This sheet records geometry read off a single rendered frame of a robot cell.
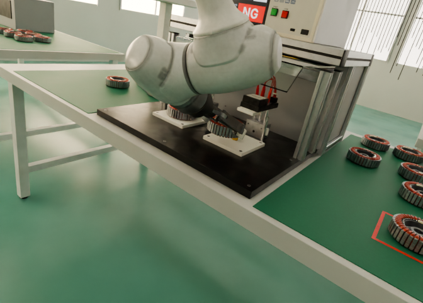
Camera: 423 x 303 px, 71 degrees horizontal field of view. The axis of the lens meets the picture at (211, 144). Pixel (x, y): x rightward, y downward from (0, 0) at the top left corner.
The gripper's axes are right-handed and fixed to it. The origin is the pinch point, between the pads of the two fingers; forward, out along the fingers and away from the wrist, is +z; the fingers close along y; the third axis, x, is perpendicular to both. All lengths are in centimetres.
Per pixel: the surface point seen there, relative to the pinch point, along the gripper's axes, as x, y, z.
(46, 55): 0, 157, 25
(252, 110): -9.3, -1.5, 8.1
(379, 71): -319, 55, 563
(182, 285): 68, 11, 51
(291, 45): -31.0, -6.4, 2.0
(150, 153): 17.5, 11.3, -11.4
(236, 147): 4.2, -4.4, 4.5
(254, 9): -39.4, 10.8, 0.4
